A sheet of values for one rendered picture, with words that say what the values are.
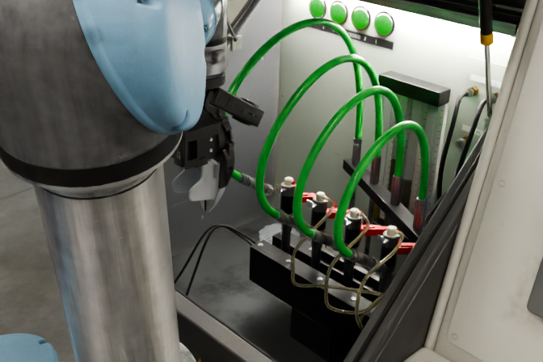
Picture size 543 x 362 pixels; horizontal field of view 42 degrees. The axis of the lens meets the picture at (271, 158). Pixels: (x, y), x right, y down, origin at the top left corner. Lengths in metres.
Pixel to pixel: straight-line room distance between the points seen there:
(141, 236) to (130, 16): 0.17
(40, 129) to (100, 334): 0.19
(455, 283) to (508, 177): 0.19
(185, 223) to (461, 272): 0.72
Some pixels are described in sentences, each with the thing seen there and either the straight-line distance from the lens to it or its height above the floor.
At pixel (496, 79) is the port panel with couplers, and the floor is 1.33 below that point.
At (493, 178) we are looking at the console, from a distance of 1.10.
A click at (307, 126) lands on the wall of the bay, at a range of 1.65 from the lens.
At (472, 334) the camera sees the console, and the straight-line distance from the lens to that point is 1.15.
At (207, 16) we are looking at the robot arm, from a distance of 0.76.
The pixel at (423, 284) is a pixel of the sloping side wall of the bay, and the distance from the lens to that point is 1.11.
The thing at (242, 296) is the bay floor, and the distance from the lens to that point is 1.51.
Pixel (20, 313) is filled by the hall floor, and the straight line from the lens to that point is 2.95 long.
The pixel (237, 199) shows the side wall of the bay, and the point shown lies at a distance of 1.72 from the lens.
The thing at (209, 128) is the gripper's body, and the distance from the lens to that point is 0.92.
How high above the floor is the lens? 1.72
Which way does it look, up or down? 25 degrees down
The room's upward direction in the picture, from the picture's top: 2 degrees clockwise
